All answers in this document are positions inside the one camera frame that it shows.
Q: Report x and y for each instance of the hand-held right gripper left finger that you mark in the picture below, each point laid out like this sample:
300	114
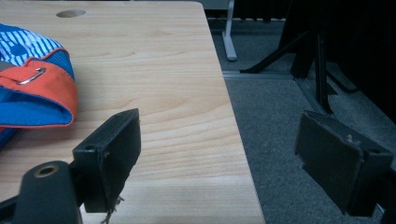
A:
107	161

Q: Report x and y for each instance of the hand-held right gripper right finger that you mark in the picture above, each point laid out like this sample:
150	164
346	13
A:
336	161

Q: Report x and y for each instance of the blue and orange backpack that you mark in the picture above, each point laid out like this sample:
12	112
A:
34	90

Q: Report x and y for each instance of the black tripod stand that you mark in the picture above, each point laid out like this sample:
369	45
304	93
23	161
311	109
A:
311	53

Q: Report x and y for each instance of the grey metal table leg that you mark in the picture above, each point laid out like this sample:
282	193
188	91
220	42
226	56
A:
229	34

